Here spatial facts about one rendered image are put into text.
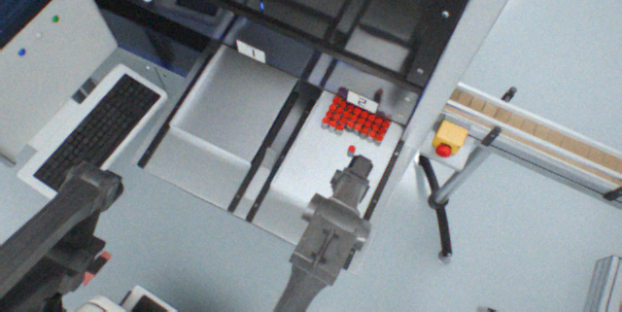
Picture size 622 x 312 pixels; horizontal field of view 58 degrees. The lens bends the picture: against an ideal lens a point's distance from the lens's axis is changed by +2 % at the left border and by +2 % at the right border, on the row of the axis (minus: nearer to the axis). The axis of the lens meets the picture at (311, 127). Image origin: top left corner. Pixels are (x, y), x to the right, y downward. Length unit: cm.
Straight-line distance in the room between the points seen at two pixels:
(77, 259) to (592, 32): 265
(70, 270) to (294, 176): 66
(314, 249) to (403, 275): 161
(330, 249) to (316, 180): 72
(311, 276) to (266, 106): 87
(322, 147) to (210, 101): 36
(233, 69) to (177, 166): 34
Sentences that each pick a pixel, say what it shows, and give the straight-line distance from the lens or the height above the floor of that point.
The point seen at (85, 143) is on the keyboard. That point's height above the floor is 83.
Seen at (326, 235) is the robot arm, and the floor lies 153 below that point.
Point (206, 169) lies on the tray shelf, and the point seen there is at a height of 88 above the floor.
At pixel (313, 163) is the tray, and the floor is 88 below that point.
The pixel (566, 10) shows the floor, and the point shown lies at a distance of 321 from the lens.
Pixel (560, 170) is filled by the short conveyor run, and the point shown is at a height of 91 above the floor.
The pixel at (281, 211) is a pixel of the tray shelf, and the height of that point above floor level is 88.
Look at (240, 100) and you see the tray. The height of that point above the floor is 88.
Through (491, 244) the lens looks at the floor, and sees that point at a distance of 257.
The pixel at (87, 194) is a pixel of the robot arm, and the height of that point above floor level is 140.
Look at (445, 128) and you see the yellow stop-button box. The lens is 151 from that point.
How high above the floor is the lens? 238
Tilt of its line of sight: 67 degrees down
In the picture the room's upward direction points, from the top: 5 degrees clockwise
